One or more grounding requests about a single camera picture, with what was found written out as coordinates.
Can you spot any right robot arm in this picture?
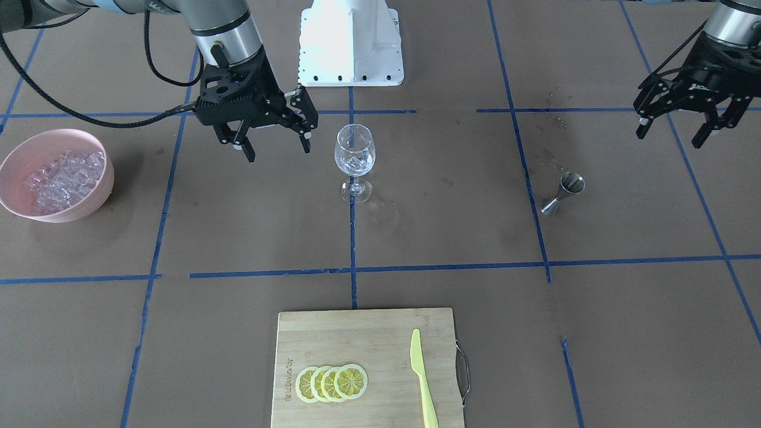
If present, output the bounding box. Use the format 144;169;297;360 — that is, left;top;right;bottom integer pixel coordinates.
2;1;319;162

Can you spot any bamboo cutting board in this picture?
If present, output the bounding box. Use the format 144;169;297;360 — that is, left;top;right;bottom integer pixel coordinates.
270;308;465;427

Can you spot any clear ice cubes pile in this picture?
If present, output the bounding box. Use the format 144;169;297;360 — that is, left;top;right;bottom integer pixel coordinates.
24;150;106;216

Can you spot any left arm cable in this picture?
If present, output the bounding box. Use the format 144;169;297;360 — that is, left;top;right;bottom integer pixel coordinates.
645;21;711;84

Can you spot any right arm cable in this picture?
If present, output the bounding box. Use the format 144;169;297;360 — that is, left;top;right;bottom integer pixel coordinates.
0;6;206;129

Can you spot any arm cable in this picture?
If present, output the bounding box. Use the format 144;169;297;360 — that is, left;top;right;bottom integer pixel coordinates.
645;21;711;84
0;6;206;129

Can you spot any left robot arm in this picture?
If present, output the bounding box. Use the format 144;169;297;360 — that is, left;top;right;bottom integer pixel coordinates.
633;1;760;149

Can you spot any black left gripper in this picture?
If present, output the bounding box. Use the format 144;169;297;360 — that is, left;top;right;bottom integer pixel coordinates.
635;33;760;149

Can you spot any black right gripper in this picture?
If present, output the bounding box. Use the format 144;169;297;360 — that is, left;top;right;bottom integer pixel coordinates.
199;47;319;163

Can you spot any clear wine glass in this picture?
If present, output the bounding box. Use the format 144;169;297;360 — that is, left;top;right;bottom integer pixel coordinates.
334;124;377;204

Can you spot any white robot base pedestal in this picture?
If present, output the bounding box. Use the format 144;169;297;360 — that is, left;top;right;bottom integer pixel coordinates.
297;1;405;87

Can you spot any steel double jigger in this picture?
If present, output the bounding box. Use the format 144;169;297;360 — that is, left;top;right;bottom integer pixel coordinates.
540;172;586;216

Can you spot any pink bowl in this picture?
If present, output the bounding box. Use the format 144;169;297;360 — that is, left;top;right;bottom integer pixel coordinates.
1;129;115;223

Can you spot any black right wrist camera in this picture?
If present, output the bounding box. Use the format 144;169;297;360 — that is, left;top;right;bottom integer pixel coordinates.
193;65;266;125

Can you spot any yellow plastic knife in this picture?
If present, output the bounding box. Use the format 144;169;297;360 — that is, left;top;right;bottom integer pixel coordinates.
408;328;439;427

